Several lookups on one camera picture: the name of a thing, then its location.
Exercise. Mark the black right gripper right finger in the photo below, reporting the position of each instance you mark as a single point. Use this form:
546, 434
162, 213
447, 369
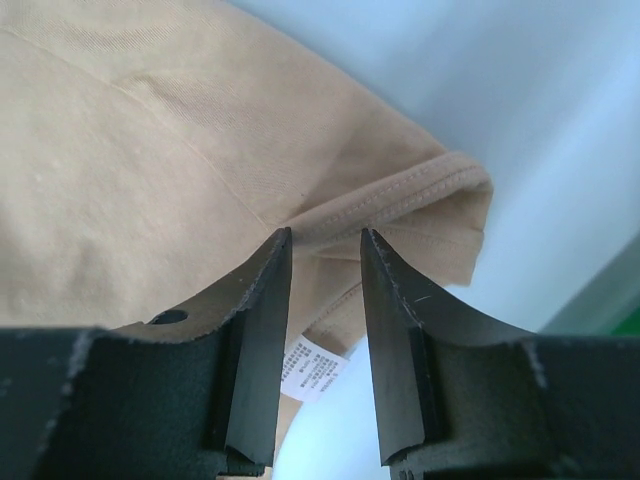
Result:
461, 395

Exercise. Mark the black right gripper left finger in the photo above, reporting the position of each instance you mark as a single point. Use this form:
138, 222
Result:
191, 394

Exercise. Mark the tan t-shirt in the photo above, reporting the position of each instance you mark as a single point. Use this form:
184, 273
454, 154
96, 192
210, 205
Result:
149, 148

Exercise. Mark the green plastic tray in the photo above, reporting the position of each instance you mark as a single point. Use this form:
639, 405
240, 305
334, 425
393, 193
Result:
625, 322

